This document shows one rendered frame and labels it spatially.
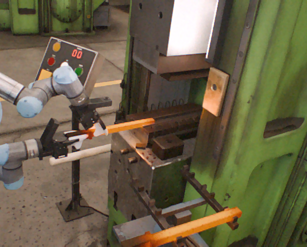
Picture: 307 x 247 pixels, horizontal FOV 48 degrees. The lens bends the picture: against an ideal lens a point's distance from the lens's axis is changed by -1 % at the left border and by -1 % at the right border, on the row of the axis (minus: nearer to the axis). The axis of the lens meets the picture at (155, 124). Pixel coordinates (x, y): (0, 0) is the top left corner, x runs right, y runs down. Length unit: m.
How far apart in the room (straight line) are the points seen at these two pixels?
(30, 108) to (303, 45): 1.01
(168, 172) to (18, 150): 0.63
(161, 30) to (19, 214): 1.70
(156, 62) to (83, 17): 5.07
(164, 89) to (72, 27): 4.70
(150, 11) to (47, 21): 4.94
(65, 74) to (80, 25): 5.19
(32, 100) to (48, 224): 1.40
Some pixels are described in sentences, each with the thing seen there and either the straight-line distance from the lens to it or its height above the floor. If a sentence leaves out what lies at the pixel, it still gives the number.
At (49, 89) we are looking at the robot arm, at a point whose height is 1.23.
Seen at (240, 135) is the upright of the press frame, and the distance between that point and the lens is 1.32.
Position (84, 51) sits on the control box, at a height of 1.19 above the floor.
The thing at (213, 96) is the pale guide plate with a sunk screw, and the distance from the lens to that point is 1.35.
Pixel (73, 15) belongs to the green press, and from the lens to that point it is 6.34.
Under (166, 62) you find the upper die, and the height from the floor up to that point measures 1.32.
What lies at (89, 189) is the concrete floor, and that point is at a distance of 2.73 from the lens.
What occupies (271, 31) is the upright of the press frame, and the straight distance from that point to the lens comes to 1.18.
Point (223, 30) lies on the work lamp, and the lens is 1.29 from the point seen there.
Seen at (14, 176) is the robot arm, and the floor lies 0.91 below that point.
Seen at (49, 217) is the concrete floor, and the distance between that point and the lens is 2.53.
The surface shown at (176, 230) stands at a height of 1.04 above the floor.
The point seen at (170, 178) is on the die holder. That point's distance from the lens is 1.57.
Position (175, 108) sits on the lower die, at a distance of 1.81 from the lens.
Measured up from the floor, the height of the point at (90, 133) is 1.02.
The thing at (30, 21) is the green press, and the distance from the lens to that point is 6.30.
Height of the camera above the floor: 1.78
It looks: 29 degrees down
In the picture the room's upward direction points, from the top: 8 degrees clockwise
